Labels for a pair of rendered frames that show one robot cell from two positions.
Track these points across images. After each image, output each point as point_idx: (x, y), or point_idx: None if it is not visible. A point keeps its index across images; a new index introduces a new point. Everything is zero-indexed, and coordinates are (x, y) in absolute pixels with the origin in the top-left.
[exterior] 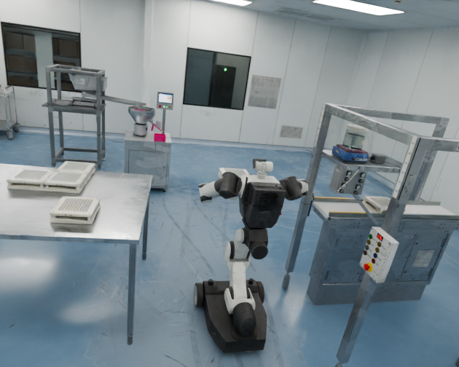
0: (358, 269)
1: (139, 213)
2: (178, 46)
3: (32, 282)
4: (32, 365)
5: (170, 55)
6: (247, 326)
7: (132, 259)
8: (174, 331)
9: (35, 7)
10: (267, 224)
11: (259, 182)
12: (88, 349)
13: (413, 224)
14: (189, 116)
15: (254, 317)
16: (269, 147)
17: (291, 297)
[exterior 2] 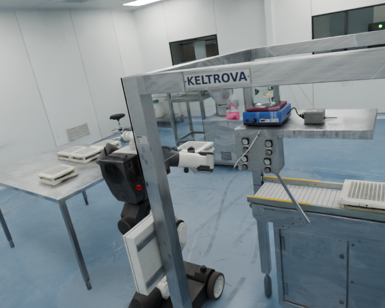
0: (338, 295)
1: (91, 180)
2: (302, 18)
3: (87, 228)
4: (36, 279)
5: (294, 30)
6: (134, 307)
7: (63, 216)
8: (122, 293)
9: (186, 24)
10: (129, 199)
11: (120, 153)
12: (66, 282)
13: None
14: (322, 89)
15: (142, 301)
16: None
17: (263, 306)
